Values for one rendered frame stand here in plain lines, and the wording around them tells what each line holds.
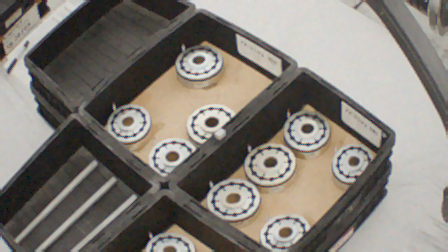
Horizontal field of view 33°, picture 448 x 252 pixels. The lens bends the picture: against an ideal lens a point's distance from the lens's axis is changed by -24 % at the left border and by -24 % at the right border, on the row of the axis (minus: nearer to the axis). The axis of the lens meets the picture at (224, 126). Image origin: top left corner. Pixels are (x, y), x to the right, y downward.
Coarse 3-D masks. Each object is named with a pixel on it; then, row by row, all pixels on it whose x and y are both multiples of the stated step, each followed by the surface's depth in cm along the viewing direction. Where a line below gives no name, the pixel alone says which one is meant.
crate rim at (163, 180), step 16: (192, 16) 208; (208, 16) 207; (240, 32) 203; (144, 48) 202; (272, 48) 199; (128, 64) 200; (112, 80) 197; (96, 96) 195; (256, 96) 190; (80, 112) 192; (240, 112) 189; (96, 128) 189; (224, 128) 186; (208, 144) 184; (192, 160) 182; (160, 176) 180
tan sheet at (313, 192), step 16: (336, 128) 196; (336, 144) 194; (304, 160) 192; (320, 160) 191; (240, 176) 191; (304, 176) 189; (320, 176) 189; (288, 192) 187; (304, 192) 187; (320, 192) 186; (336, 192) 186; (272, 208) 185; (288, 208) 185; (304, 208) 184; (320, 208) 183; (256, 224) 183; (256, 240) 180
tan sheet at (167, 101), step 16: (224, 64) 210; (240, 64) 210; (160, 80) 209; (176, 80) 209; (224, 80) 207; (240, 80) 207; (256, 80) 207; (144, 96) 207; (160, 96) 206; (176, 96) 206; (192, 96) 205; (208, 96) 205; (224, 96) 204; (240, 96) 204; (160, 112) 203; (176, 112) 203; (160, 128) 201; (176, 128) 200; (144, 160) 196
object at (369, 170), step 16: (288, 80) 192; (320, 80) 192; (272, 96) 190; (256, 112) 188; (368, 112) 185; (240, 128) 186; (384, 128) 182; (176, 176) 180; (368, 176) 177; (176, 192) 177; (352, 192) 173; (336, 208) 171; (224, 224) 172; (320, 224) 169; (304, 240) 167
